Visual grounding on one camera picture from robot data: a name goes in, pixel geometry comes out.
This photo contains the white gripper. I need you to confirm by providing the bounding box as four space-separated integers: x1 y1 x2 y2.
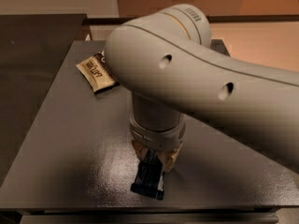
129 115 186 173

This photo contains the black rxbar blueberry wrapper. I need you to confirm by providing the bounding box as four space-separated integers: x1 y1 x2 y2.
131 150 164 200

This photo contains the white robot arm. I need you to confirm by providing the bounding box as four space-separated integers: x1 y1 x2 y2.
105 4 299 170

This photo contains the brown and cream snack bag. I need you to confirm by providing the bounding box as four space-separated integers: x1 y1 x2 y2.
77 49 119 92

